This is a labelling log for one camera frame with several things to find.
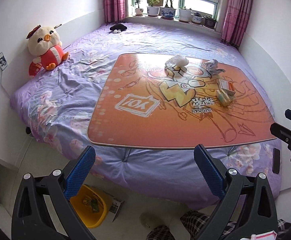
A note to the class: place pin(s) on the small blue white pot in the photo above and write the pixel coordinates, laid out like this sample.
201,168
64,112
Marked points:
197,18

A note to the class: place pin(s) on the wall socket sticker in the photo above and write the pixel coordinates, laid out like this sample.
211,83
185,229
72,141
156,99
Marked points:
3,62

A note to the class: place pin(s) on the pink curtain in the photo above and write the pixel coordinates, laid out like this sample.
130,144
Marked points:
114,10
236,20

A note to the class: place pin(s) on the chick plush toy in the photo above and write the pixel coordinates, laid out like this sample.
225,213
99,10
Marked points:
45,46

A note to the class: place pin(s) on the large white plant pot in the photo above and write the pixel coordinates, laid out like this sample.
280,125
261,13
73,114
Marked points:
185,15

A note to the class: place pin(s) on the black plush toy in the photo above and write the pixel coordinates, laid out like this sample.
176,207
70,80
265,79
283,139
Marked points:
118,28

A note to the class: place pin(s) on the orange cartoon folding table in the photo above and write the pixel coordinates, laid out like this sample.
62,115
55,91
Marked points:
145,105

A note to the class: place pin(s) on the white plastic bag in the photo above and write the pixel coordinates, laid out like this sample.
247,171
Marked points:
176,61

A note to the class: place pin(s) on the right pink curtain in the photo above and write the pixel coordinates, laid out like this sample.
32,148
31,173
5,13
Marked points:
236,20

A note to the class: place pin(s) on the bushy plant white pot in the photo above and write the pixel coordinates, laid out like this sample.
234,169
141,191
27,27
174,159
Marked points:
153,9

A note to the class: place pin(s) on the left pink curtain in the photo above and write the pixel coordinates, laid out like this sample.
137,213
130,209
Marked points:
114,10

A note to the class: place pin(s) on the black plant pot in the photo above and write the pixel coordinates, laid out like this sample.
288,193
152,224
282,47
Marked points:
210,22

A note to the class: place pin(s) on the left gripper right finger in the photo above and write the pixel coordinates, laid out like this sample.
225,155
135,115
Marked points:
257,218

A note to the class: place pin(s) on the small tree white pot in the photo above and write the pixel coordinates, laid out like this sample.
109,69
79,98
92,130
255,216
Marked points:
138,9

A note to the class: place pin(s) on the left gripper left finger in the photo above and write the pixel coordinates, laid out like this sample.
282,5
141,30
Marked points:
31,219

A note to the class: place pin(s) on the grey paper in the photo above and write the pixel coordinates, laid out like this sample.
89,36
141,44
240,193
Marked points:
212,67

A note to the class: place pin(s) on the tape roll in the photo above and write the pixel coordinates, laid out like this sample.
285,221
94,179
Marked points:
223,97

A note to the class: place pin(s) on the yellow trash bin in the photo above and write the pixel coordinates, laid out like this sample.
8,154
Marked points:
92,205

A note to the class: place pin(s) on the white orange medicine box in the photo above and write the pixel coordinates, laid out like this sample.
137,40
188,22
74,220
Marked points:
227,86

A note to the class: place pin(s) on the plaid pajama leg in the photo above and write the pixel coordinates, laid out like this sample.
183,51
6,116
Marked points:
193,221

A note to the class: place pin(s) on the blue white porcelain pot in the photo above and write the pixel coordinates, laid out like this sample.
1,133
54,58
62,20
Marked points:
168,11

